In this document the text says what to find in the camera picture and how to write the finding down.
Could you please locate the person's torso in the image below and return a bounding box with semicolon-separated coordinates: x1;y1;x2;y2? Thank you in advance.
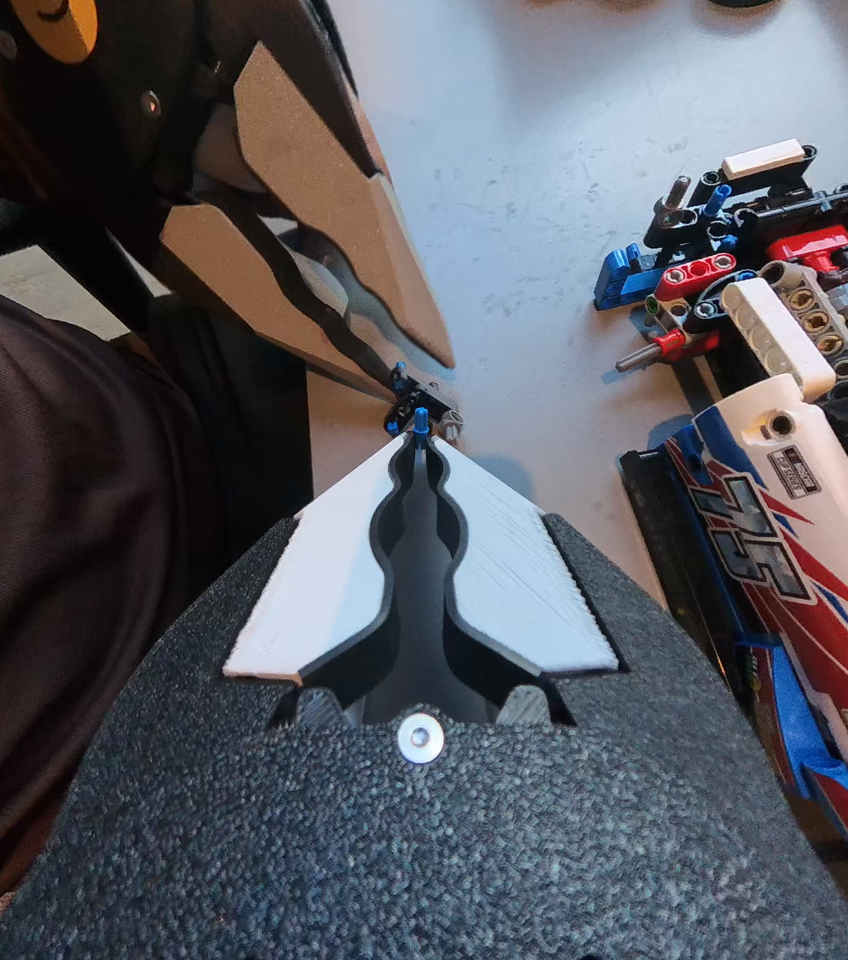
0;270;230;924

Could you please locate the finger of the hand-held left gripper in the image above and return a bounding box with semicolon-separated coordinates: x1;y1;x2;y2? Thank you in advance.
161;204;395;399
232;41;457;369

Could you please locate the small black toy brick assembly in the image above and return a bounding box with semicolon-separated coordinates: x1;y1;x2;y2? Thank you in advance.
382;362;464;440

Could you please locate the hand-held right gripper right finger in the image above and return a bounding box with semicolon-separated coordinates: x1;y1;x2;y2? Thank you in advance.
427;438;620;702

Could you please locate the light grey desk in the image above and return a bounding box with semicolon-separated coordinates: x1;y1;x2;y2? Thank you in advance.
306;0;848;725

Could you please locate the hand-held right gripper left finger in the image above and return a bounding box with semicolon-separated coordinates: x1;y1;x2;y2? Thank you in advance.
223;436;410;684

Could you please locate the toy brick race car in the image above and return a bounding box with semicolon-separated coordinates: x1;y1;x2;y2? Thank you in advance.
592;138;848;946

